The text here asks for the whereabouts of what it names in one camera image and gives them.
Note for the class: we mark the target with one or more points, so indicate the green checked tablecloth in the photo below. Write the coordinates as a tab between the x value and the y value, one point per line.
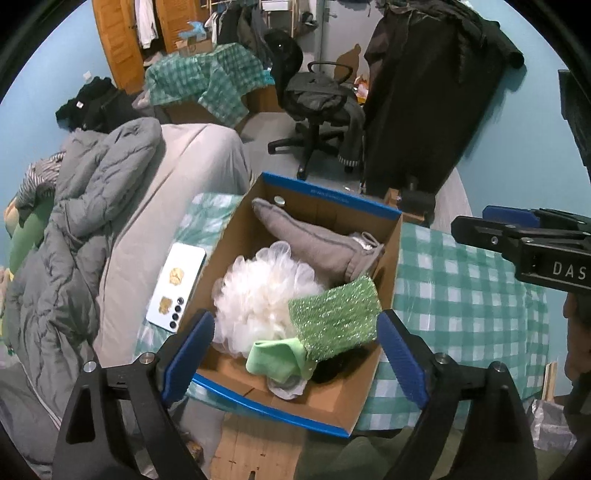
452	295

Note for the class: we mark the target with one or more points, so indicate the grey quilt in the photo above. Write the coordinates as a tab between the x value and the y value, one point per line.
83	221

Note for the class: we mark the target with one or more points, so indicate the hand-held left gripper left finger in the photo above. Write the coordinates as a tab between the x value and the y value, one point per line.
189	360

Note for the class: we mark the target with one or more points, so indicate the clear plastic bag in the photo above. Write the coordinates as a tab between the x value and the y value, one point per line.
551	424

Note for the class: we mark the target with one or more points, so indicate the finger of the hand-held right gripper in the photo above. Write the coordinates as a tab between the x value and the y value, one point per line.
508	216
485	233

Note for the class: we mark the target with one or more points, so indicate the grey bed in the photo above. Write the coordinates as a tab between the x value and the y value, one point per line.
184	184

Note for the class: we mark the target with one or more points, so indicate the black draped cloth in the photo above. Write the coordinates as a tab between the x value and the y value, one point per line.
429	92

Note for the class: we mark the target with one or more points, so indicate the wooden wardrobe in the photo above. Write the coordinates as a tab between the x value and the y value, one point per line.
120	41

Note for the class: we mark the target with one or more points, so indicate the long grey sock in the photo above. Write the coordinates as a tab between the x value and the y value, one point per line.
314	249

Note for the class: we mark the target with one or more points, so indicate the wooden stick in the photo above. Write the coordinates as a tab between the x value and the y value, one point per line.
550	381

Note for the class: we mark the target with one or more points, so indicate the person's right hand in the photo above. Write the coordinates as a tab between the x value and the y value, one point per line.
579	332

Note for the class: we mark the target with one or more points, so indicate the green glitter sponge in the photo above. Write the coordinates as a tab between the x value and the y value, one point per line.
337	318

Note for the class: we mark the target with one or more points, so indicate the striped cloth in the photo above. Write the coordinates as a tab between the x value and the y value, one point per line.
39	177

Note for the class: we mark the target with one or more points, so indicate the open cardboard box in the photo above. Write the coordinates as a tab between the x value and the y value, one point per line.
194	46

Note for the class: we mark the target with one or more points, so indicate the dark flat panel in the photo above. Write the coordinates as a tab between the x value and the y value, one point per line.
577	115

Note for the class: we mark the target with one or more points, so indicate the green plush pillow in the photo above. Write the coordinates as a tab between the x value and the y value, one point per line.
27	235

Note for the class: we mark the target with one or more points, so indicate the black office chair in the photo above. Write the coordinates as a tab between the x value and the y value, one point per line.
314	134

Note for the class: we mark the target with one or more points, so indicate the blue cardboard box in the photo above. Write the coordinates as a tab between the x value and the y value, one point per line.
323	207

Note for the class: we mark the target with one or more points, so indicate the green checked cloth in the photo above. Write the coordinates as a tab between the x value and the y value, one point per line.
207	78

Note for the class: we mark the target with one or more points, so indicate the white smartphone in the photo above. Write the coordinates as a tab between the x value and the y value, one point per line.
180	263

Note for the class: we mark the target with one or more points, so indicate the light green cloth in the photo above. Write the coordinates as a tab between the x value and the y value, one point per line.
272	357

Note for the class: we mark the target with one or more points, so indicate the grey clothes on chair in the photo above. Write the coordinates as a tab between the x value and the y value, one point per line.
318	99

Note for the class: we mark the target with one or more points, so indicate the black clothes pile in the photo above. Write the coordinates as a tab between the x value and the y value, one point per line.
92	104

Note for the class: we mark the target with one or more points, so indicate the white hanging shirt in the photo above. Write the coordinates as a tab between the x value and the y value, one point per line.
145	23

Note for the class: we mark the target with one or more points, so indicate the hanging dark clothes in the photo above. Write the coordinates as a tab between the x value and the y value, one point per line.
235	23

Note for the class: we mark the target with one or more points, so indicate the flat cardboard piece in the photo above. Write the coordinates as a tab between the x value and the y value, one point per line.
258	452

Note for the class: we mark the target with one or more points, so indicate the black roller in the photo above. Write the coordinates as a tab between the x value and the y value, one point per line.
418	201

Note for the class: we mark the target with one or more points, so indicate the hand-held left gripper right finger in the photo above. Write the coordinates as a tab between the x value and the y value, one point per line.
401	360

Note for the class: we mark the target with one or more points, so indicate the white bath pouf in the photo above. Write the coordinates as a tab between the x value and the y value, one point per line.
258	300

